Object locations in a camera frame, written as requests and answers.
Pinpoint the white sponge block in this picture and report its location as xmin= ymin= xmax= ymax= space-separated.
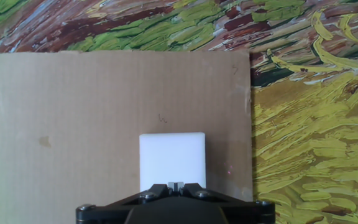
xmin=139 ymin=132 xmax=207 ymax=192

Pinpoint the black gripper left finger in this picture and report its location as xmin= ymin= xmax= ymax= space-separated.
xmin=75 ymin=182 xmax=176 ymax=224

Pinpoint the blue yellow painted tablecloth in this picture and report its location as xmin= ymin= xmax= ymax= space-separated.
xmin=0 ymin=0 xmax=358 ymax=224

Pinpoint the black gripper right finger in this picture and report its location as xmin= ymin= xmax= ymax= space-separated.
xmin=175 ymin=182 xmax=275 ymax=224

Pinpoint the brown cardboard sheet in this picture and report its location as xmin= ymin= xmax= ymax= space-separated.
xmin=0 ymin=49 xmax=254 ymax=224

